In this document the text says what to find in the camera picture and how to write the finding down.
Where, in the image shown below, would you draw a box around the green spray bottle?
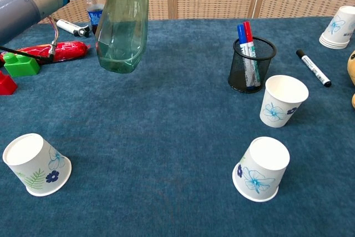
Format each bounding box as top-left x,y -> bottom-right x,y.
95,0 -> 150,74

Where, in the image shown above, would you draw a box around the cola bottle blue cap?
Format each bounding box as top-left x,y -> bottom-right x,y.
85,0 -> 106,35

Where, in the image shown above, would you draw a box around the upright flower paper cup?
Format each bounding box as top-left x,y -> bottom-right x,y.
259,75 -> 310,128

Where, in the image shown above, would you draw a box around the red biscuit packet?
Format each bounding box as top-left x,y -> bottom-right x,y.
0,41 -> 91,64

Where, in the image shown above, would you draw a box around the green building block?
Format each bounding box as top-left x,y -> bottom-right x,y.
3,53 -> 41,78

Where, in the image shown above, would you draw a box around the red building block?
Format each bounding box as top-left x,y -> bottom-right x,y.
0,70 -> 18,95

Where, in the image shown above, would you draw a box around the blue cap marker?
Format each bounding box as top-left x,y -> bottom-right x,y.
237,24 -> 260,90

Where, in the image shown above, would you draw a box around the red cap marker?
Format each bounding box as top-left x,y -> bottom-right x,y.
243,21 -> 262,88

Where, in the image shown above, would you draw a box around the blue carpet table cover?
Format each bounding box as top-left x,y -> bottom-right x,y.
0,16 -> 355,237

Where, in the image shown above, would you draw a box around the inverted paper cup with fern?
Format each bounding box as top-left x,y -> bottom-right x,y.
2,133 -> 72,197

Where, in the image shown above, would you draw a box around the black mesh pen holder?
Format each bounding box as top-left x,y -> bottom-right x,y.
227,36 -> 277,94

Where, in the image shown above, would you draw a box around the black cap marker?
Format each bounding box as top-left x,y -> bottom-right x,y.
296,49 -> 332,88

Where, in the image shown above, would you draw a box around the stacked flower paper cups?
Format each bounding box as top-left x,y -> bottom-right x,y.
318,6 -> 355,50

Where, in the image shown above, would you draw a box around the inverted paper cup blue flower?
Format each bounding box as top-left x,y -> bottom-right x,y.
232,136 -> 291,203

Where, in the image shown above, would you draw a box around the yellow plush toy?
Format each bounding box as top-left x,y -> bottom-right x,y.
347,50 -> 355,109

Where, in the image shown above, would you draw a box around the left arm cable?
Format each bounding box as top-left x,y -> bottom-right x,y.
0,16 -> 60,64

